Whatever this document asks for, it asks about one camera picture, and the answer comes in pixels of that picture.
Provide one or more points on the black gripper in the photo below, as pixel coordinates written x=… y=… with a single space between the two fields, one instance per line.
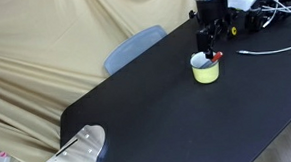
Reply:
x=214 y=18

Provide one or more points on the red capped grey marker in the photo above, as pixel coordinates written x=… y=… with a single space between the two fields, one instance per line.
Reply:
x=212 y=61

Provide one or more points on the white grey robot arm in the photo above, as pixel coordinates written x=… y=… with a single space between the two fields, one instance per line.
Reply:
x=212 y=16

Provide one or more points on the yellow enamel cup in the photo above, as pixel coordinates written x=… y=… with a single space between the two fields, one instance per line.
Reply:
x=203 y=75

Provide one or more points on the black equipment pile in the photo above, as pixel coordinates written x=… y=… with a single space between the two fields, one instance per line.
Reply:
x=260 y=15

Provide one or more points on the grey blue chair back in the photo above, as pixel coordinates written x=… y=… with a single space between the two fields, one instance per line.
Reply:
x=132 y=47

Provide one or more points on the beige fabric backdrop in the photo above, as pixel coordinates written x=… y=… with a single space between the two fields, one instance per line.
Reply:
x=53 y=51

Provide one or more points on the silver metal mounting plate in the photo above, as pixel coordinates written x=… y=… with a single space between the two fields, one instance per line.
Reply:
x=86 y=146

